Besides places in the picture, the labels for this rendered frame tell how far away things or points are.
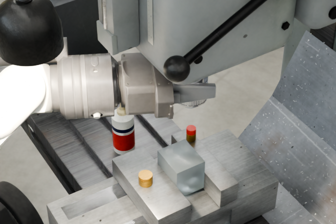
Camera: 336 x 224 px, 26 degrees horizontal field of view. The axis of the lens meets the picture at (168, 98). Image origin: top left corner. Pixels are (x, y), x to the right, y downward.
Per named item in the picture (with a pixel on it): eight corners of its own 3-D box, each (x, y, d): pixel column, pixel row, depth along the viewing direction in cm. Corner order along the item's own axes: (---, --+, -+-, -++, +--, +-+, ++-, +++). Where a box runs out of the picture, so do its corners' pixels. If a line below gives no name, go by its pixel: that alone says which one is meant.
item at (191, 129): (189, 143, 120) (189, 132, 118) (184, 137, 121) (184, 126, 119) (197, 140, 121) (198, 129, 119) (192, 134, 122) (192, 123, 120)
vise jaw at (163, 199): (158, 237, 110) (157, 220, 107) (112, 175, 120) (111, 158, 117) (191, 221, 112) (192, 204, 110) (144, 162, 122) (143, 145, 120)
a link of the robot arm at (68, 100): (85, 118, 96) (-3, 124, 94) (86, 118, 106) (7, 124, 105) (79, 32, 96) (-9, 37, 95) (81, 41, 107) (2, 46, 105)
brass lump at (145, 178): (143, 189, 112) (142, 181, 111) (136, 180, 113) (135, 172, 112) (155, 184, 113) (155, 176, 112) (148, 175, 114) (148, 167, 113)
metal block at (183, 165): (176, 200, 115) (176, 173, 111) (157, 176, 119) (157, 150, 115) (204, 187, 117) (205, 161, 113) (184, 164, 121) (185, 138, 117)
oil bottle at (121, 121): (120, 158, 133) (117, 113, 126) (109, 145, 135) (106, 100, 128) (139, 150, 134) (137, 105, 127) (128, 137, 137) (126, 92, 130)
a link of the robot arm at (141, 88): (175, 83, 94) (81, 89, 93) (173, 138, 100) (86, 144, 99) (163, 28, 103) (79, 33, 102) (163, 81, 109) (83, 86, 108)
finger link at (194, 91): (214, 97, 101) (170, 100, 101) (215, 79, 99) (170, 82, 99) (216, 105, 100) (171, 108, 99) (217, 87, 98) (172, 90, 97)
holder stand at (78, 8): (58, 85, 149) (48, 2, 136) (13, 34, 163) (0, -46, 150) (109, 65, 154) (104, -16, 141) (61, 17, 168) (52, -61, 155)
